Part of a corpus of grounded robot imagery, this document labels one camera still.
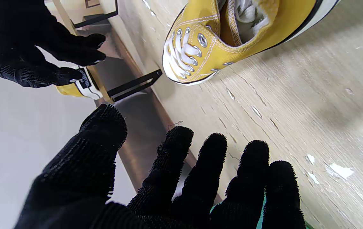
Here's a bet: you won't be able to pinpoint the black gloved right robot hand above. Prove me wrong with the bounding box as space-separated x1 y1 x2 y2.
0 0 107 89

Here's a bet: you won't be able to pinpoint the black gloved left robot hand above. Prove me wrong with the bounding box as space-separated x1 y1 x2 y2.
14 103 306 229

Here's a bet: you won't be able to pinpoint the yellow canvas sneaker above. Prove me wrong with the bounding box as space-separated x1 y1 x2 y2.
162 0 341 86
56 65 104 100

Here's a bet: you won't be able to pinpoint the small wooden stand black legs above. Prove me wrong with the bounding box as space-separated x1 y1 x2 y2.
53 0 163 104

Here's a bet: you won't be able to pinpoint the green plastic basket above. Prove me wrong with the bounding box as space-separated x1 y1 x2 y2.
210 195 314 229

